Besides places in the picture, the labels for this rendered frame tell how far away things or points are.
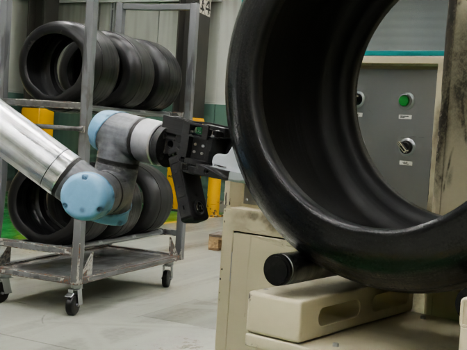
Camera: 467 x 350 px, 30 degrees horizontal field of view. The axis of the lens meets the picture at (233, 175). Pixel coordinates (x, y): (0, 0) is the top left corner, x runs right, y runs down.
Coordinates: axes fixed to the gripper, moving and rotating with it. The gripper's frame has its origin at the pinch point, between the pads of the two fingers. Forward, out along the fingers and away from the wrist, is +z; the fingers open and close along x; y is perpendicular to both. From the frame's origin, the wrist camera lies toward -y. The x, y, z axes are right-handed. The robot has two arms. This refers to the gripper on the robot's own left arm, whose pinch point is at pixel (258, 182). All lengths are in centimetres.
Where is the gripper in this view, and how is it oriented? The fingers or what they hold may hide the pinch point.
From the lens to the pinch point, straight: 134.3
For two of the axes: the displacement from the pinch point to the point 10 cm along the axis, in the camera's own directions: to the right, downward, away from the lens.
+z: 7.8, 2.1, -5.9
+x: 6.0, 0.0, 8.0
